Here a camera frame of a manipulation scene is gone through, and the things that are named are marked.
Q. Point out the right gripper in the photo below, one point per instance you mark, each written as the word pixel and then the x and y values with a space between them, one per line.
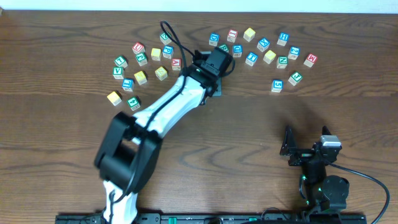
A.
pixel 303 154

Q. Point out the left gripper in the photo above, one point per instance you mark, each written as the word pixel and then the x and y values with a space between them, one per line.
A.
pixel 216 89

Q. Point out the yellow O wooden block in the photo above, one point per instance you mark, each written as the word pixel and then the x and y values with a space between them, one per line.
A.
pixel 269 56

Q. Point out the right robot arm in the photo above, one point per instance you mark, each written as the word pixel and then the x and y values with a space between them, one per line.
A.
pixel 324 193

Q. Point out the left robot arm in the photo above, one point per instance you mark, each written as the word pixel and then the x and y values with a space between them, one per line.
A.
pixel 128 154

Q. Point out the green R wooden block right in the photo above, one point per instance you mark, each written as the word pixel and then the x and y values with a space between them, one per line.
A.
pixel 224 47

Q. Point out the red A wooden block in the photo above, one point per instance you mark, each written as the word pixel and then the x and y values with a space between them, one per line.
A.
pixel 176 64

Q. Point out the blue D wooden block lower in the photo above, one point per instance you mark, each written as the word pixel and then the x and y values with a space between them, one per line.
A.
pixel 237 51

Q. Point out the blue d wooden block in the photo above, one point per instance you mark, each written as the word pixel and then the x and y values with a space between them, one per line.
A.
pixel 237 51
pixel 214 39

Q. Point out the blue D wooden block upper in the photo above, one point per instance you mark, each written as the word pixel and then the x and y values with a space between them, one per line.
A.
pixel 214 39

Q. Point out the yellow block middle left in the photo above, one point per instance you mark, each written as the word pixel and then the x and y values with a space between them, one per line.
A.
pixel 161 73

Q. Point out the blue T wooden block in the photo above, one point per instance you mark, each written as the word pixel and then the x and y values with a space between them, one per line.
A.
pixel 251 59

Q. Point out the blue P wooden block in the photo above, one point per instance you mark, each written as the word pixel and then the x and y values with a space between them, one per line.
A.
pixel 168 51

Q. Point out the red I wooden block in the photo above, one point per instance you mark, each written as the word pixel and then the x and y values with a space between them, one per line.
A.
pixel 232 35

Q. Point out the green J wooden block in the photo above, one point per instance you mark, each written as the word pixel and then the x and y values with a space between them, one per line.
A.
pixel 295 78

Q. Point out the blue 5 wooden block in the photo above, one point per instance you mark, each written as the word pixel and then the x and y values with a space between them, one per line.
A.
pixel 277 86

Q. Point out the yellow block upper left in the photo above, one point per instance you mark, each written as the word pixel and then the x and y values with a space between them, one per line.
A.
pixel 156 54

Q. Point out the green block near top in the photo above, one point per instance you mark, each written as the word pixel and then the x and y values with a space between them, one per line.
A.
pixel 165 38

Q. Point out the yellow top wooden block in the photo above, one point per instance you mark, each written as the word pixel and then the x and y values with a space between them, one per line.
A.
pixel 249 34

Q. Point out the blue X wooden block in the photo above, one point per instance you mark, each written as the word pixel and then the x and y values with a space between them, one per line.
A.
pixel 263 44

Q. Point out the yellow block lower middle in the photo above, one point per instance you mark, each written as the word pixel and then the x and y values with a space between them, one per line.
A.
pixel 140 77

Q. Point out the green G wooden block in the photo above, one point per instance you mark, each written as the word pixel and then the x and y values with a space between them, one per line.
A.
pixel 141 59

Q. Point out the green N wooden block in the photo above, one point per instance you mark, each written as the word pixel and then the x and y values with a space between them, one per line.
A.
pixel 282 62

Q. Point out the green 4 wooden block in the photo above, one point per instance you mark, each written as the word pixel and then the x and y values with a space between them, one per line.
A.
pixel 134 103

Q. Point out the red M wooden block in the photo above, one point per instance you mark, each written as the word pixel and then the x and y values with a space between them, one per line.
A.
pixel 310 60

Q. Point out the red U wooden block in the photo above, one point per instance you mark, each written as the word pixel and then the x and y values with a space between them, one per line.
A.
pixel 138 48

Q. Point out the blue L block left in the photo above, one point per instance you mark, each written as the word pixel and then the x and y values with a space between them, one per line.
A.
pixel 128 84

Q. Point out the blue 2 wooden block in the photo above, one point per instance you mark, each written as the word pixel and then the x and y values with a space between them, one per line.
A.
pixel 294 53

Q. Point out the blue H wooden block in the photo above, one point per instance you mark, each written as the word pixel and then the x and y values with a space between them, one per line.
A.
pixel 283 39

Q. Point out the green L wooden block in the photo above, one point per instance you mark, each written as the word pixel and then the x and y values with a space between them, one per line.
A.
pixel 121 61

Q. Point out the green V wooden block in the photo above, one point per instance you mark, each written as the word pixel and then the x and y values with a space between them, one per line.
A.
pixel 118 73

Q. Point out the yellow block far left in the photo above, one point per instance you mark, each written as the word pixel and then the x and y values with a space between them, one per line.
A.
pixel 114 98

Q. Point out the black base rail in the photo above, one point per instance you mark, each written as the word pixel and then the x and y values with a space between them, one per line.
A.
pixel 156 218

